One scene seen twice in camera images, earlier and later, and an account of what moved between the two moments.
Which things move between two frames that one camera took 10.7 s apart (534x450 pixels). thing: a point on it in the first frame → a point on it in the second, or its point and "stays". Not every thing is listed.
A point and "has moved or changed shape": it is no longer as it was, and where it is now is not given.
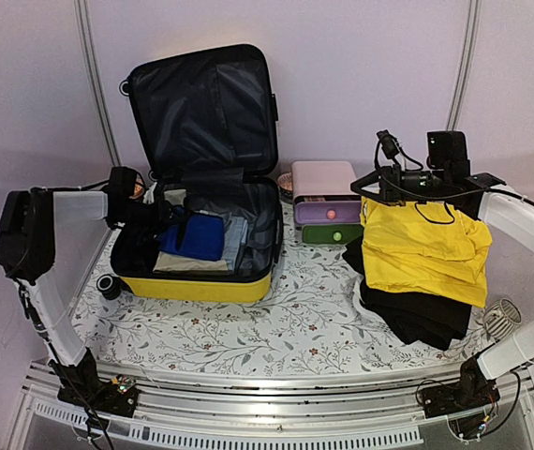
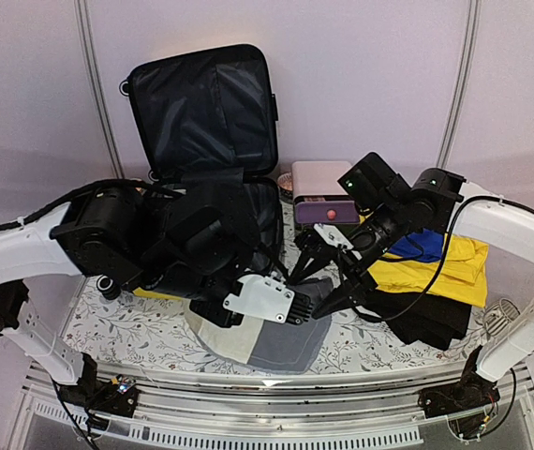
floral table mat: (314, 323) stays
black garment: (435, 322) stays
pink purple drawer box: (322, 193) stays
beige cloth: (172, 263) has moved or changed shape
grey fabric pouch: (235, 233) has moved or changed shape
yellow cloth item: (424, 248) stays
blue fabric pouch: (202, 237) has moved or changed shape
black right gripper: (386, 195) → (324, 255)
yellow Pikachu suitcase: (208, 120) stays
